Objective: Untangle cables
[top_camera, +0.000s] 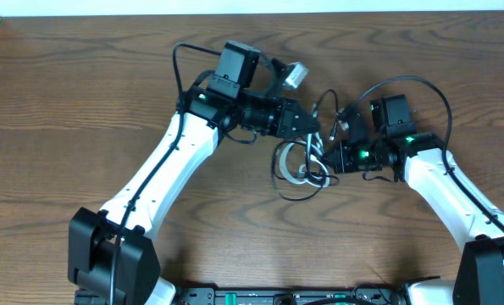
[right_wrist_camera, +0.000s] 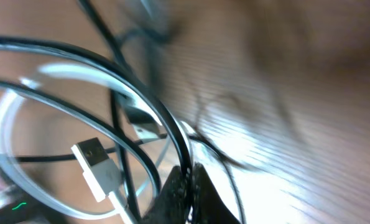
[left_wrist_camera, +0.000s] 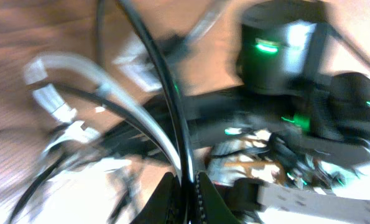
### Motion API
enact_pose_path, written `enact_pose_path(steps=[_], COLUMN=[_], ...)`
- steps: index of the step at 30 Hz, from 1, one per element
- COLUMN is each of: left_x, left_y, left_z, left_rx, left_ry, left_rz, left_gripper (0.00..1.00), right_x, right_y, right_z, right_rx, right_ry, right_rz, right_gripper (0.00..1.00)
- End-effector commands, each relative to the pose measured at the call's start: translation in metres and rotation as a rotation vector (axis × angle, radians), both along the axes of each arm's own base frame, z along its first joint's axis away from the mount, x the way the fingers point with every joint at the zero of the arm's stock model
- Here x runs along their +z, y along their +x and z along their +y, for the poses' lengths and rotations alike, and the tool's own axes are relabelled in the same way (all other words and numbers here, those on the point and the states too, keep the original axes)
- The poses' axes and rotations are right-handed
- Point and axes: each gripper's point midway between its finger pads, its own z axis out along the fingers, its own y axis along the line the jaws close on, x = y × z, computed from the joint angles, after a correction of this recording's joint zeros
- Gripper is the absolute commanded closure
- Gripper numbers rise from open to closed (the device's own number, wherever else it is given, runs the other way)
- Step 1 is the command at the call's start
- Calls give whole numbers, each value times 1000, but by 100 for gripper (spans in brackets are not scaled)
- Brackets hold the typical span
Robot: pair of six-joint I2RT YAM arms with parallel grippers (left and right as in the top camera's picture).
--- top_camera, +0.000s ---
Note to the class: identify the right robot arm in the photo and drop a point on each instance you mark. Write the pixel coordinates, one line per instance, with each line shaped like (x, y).
(421, 161)

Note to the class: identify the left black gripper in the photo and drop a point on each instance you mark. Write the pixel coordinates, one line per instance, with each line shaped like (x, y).
(286, 119)

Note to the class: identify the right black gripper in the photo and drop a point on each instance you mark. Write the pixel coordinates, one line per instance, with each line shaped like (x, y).
(345, 163)

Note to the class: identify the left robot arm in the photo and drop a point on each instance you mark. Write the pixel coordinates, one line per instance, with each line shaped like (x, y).
(111, 250)

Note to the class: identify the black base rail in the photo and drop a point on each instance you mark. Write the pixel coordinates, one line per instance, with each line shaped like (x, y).
(210, 296)

